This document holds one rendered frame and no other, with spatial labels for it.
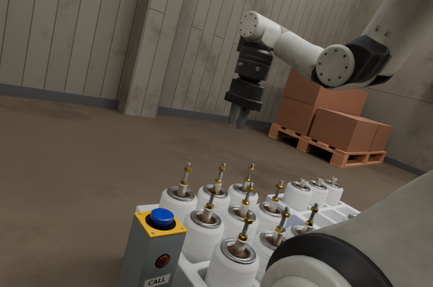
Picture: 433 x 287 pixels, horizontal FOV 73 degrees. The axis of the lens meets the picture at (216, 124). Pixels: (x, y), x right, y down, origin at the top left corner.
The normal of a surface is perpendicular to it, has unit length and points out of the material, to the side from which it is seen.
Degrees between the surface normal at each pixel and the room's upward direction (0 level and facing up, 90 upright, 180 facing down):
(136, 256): 90
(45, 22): 90
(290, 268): 90
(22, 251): 0
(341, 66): 99
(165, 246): 90
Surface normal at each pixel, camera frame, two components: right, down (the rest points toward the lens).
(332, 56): -0.77, 0.06
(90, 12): 0.61, 0.32
